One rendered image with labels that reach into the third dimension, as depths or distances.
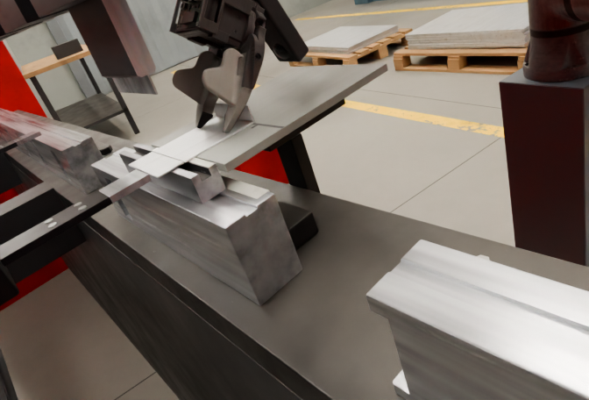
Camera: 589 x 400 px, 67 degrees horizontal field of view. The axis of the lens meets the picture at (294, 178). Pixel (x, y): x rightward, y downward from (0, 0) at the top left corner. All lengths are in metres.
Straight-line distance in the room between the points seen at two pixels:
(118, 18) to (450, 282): 0.34
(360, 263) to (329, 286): 0.04
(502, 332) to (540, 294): 0.03
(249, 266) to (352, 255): 0.11
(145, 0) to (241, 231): 7.83
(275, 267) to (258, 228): 0.05
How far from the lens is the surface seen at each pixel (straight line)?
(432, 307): 0.27
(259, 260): 0.43
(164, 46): 8.21
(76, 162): 0.93
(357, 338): 0.39
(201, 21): 0.51
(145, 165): 0.53
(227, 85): 0.51
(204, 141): 0.52
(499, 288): 0.28
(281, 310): 0.44
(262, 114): 0.55
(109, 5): 0.44
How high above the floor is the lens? 1.16
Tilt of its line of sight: 26 degrees down
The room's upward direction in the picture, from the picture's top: 19 degrees counter-clockwise
